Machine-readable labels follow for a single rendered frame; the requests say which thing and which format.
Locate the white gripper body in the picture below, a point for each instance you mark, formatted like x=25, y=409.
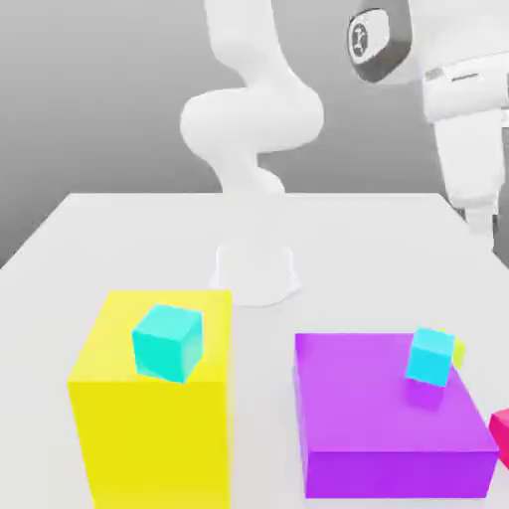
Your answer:
x=469, y=163

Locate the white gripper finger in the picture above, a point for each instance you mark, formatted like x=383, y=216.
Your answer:
x=479, y=219

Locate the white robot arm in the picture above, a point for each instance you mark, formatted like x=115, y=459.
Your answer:
x=254, y=115

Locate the small lime cube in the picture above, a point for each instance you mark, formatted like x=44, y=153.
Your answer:
x=458, y=353

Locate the small sky blue cube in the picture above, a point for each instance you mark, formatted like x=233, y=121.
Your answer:
x=429, y=358

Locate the small crimson cube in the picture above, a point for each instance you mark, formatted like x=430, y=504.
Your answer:
x=502, y=435

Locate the small turquoise cube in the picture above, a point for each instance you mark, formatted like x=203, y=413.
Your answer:
x=169, y=346

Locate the large purple box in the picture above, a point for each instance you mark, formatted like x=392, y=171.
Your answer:
x=381, y=421

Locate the large yellow box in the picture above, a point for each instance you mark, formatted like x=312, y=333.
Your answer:
x=159, y=437

